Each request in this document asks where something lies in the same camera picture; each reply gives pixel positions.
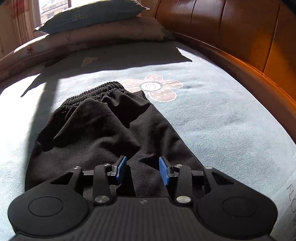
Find window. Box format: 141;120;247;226
38;0;73;25

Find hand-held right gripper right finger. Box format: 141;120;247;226
159;156;236;206

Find blue pillow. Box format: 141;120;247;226
33;0;150;34

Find wooden headboard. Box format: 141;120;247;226
141;0;296;110

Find pink patterned curtain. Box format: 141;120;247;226
11;0;42;46

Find black printed pants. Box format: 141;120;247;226
25;81;204;202

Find blue floral bed sheet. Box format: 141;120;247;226
0;39;296;241

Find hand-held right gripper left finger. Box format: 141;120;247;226
50;156;127;206

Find pink floral folded quilt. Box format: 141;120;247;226
0;16;166;84

